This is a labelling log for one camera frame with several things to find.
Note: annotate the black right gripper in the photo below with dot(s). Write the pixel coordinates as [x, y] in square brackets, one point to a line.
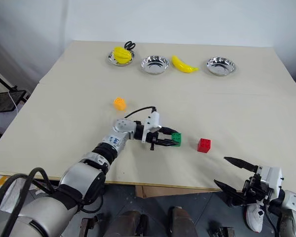
[255, 190]

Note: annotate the orange toy cube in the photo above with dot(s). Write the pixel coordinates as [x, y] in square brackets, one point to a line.
[120, 104]

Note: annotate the yellow toy banana bunch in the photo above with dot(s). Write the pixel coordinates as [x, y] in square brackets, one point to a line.
[123, 55]

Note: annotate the black scissors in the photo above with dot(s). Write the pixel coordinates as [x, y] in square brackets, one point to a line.
[129, 45]

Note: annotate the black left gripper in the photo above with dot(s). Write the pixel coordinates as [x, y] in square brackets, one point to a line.
[155, 137]

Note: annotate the beige table cloth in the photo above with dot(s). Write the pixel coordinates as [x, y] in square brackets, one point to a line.
[187, 108]

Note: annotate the red toy cube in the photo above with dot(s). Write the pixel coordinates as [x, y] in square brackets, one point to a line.
[204, 145]

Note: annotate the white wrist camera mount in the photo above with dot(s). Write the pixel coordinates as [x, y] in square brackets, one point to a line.
[153, 123]
[271, 177]

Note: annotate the green toy cube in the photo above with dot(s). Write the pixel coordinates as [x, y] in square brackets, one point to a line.
[176, 139]

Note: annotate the black tray on stand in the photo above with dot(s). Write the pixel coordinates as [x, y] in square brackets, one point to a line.
[5, 101]

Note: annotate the brown cardboard piece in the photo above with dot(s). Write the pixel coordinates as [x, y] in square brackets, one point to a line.
[167, 191]

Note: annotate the white sneaker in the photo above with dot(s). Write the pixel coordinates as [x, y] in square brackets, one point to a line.
[255, 218]

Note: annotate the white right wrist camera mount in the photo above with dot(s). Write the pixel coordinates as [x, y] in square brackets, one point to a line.
[271, 177]

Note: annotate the black metal bracket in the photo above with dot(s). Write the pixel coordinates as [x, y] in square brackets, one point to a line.
[220, 231]
[90, 225]

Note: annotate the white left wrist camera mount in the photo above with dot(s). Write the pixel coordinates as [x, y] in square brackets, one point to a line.
[153, 123]

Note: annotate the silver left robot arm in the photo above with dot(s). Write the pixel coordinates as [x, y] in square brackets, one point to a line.
[81, 174]

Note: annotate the steel bowl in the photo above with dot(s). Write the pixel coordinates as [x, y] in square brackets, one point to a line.
[114, 60]
[155, 65]
[221, 66]

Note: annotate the dark rounded shape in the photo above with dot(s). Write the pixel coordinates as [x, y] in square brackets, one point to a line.
[183, 221]
[127, 223]

